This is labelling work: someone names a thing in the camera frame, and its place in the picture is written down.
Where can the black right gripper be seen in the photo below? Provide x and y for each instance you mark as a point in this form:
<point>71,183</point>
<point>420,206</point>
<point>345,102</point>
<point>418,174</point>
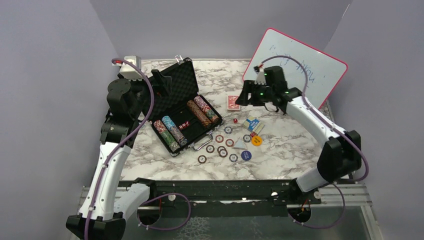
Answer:
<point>248,87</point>

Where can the blue playing card deck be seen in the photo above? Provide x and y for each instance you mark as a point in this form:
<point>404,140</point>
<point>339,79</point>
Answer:
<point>253,124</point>

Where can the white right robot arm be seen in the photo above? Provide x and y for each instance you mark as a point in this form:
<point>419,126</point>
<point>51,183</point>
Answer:
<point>339,155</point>

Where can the orange dealer button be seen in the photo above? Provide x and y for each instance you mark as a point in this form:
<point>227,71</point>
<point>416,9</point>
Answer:
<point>256,140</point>

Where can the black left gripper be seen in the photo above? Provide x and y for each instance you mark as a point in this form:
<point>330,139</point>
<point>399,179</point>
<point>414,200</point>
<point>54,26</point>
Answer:
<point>163,85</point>

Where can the orange blue chip stack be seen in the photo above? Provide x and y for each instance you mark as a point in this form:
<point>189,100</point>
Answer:
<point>177,134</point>

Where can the light blue chip stack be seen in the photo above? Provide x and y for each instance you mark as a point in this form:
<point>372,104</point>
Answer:
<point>168,123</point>

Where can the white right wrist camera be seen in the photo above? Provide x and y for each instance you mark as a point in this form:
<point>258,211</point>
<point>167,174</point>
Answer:
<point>260,77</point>

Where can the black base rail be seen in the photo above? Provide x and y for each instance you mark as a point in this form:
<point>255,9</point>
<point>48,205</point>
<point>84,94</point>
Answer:
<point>221,198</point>

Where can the red playing card deck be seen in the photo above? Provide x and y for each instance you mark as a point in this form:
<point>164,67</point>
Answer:
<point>231,103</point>

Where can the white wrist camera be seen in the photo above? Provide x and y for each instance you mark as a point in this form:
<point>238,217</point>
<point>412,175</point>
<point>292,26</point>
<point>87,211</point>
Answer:
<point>260,77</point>
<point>128,72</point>

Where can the blue dealer button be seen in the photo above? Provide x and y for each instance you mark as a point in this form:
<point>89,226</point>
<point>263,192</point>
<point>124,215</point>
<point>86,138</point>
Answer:
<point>246,155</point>

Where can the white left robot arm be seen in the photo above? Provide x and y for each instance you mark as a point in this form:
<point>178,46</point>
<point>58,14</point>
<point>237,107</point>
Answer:
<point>131,102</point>

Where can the brown orange chip stack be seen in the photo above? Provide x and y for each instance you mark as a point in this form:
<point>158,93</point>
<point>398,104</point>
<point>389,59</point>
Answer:
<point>199,114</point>

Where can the red dice row in case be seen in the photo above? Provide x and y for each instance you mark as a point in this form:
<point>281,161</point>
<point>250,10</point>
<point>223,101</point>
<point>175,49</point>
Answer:
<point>184,125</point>

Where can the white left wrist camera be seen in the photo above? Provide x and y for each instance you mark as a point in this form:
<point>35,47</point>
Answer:
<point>128,72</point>

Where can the black aluminium poker case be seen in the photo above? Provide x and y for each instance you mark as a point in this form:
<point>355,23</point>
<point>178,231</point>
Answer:
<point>184,87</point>

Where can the pink framed whiteboard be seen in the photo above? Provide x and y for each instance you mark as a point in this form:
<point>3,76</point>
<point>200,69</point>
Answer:
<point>298,60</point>

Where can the clear triangular all-in button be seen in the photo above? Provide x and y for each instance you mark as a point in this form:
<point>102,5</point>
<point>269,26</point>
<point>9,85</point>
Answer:
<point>240,144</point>

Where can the green chip stack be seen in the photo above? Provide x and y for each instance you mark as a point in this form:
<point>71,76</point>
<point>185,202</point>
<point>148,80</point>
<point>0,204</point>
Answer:
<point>170,141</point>

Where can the red white chip stack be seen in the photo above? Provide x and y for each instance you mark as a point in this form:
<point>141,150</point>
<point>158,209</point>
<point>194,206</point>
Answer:
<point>159,126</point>

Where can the loose brown poker chip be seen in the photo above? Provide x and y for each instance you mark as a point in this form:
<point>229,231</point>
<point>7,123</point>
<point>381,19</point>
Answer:
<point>219,138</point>
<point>202,159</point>
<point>210,148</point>
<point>221,148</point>
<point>223,153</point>
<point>229,142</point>

